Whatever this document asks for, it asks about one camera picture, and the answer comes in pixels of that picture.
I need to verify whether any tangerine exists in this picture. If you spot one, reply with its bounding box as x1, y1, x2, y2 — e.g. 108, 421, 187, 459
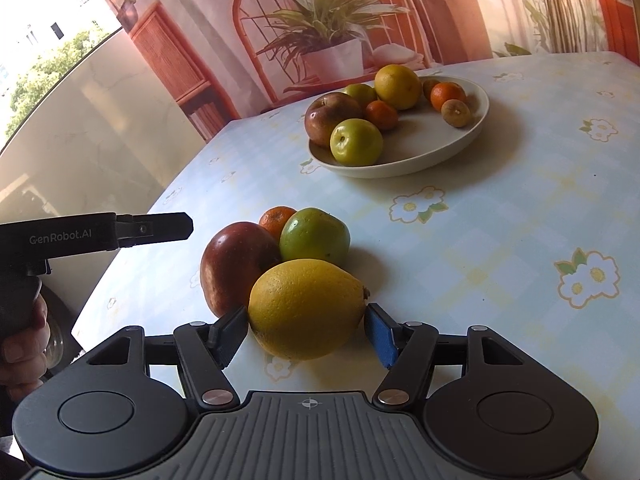
258, 206, 299, 242
431, 82, 467, 112
364, 100, 400, 132

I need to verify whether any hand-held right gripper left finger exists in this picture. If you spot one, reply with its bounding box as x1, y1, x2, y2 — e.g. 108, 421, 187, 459
87, 305, 249, 407

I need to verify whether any printed wall tapestry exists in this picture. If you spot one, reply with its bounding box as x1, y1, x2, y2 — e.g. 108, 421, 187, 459
80, 0, 640, 143

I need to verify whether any window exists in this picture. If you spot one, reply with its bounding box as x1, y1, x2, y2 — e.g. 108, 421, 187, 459
0, 0, 123, 151

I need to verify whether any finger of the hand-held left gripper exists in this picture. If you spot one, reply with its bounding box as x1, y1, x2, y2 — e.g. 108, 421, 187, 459
116, 212, 195, 249

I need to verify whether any cream round plate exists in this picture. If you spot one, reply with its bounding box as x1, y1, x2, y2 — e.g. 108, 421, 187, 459
307, 76, 490, 179

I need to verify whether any yellow lemon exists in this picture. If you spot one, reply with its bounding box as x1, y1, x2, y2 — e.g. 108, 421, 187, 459
375, 64, 422, 111
248, 258, 372, 361

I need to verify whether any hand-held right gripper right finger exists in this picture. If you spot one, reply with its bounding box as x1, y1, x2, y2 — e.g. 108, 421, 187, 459
365, 303, 528, 407

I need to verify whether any green apple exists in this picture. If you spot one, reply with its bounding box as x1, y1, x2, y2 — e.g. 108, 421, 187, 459
279, 207, 351, 267
342, 83, 378, 109
330, 119, 384, 167

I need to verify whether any person's left hand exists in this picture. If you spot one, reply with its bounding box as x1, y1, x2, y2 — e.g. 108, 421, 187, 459
0, 292, 52, 402

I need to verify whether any red apple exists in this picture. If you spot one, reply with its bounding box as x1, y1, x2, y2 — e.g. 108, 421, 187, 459
305, 92, 363, 144
200, 221, 282, 319

